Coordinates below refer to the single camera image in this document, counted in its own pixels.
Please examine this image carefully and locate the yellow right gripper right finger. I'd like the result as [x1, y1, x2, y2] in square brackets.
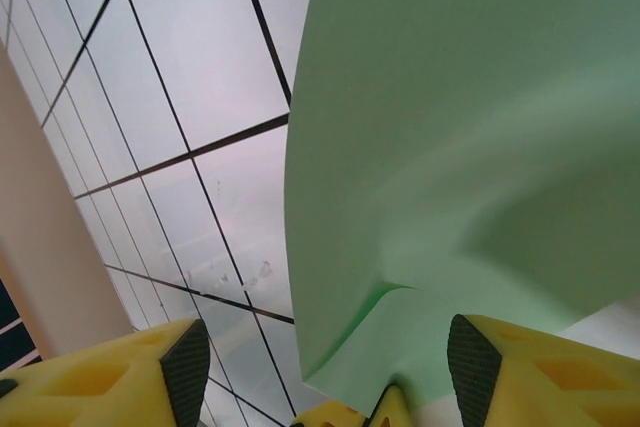
[447, 314, 640, 427]

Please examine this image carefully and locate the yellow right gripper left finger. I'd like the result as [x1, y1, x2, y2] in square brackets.
[0, 317, 212, 427]

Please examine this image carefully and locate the green cloth sheet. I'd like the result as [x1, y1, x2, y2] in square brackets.
[282, 0, 640, 419]

